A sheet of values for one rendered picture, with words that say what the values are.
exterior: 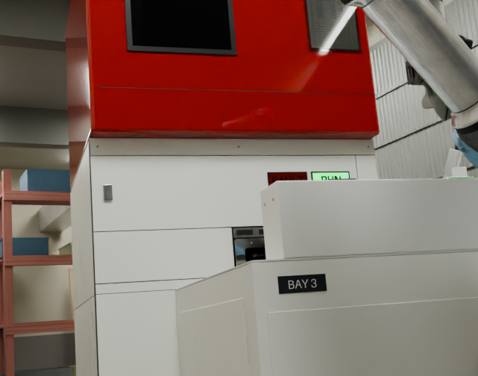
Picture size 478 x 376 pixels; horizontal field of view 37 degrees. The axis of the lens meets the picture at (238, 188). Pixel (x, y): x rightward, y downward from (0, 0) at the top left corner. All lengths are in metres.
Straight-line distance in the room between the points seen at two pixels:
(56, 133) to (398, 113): 4.35
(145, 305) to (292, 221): 0.65
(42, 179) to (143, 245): 5.90
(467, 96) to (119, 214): 0.97
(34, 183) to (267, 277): 6.52
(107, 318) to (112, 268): 0.12
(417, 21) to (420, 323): 0.54
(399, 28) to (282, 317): 0.51
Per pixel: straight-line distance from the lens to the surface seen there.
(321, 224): 1.28
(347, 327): 1.27
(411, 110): 6.30
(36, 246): 7.55
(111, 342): 1.79
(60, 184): 7.71
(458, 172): 1.79
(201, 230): 1.86
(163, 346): 1.81
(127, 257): 1.81
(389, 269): 1.33
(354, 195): 1.32
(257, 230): 1.90
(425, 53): 1.17
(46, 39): 5.98
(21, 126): 8.87
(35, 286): 11.70
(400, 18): 1.16
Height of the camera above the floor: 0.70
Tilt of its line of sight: 11 degrees up
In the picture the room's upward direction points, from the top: 5 degrees counter-clockwise
